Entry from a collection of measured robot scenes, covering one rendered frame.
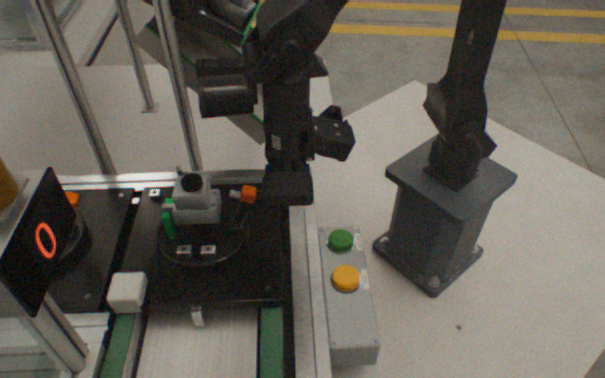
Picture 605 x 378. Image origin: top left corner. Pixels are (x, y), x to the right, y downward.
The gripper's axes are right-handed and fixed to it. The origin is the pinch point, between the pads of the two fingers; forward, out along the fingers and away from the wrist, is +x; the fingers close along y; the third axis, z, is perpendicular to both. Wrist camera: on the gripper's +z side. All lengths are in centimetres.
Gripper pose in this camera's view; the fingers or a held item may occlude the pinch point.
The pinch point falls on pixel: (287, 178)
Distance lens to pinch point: 63.8
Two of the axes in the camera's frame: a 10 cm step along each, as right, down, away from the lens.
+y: -0.3, -6.9, 7.2
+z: 10.0, -0.2, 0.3
